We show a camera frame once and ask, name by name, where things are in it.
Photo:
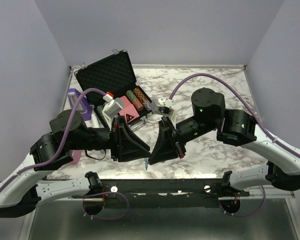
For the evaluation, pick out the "purple metronome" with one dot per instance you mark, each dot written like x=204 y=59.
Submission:
x=83 y=105

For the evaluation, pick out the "blue key tag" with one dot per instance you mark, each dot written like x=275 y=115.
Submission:
x=146 y=163

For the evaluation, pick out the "pink playing card deck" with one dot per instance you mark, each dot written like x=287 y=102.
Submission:
x=129 y=112

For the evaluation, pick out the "black poker chip case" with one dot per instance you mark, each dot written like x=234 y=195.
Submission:
x=115 y=74

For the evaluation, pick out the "pink box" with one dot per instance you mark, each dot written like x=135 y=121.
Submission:
x=76 y=155

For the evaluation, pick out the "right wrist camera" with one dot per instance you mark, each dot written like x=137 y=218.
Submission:
x=162 y=106

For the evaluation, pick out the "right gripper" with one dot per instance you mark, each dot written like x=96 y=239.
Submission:
x=167 y=148

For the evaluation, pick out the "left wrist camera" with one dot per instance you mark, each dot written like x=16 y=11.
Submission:
x=111 y=109

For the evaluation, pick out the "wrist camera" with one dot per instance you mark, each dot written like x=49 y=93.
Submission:
x=111 y=109
x=162 y=106

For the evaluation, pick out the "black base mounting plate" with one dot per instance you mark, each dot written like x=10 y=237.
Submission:
x=162 y=193

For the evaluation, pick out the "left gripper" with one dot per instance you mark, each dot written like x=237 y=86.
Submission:
x=127 y=153

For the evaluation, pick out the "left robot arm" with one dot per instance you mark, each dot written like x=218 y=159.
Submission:
x=22 y=192

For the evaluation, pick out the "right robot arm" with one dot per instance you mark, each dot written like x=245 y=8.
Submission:
x=233 y=127

